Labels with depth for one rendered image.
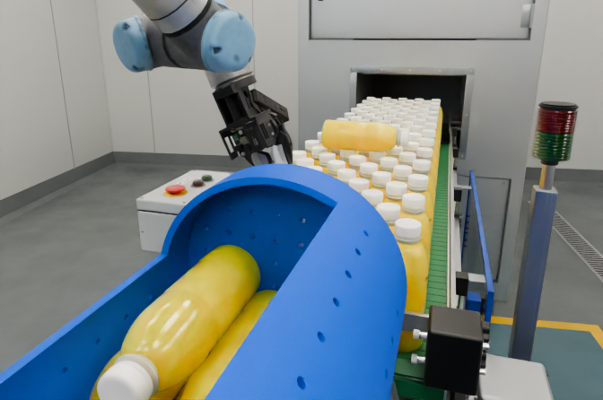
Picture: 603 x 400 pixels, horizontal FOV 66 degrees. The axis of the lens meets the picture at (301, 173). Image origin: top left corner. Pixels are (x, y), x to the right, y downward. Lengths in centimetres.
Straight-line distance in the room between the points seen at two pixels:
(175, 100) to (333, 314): 488
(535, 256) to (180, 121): 450
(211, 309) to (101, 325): 12
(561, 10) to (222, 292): 467
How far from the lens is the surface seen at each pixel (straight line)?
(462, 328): 68
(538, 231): 100
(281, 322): 29
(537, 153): 95
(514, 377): 87
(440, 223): 129
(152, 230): 87
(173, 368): 42
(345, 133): 112
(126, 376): 40
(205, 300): 45
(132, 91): 536
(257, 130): 75
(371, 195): 83
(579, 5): 501
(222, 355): 45
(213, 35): 58
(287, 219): 55
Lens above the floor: 137
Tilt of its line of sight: 16 degrees down
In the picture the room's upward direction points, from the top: straight up
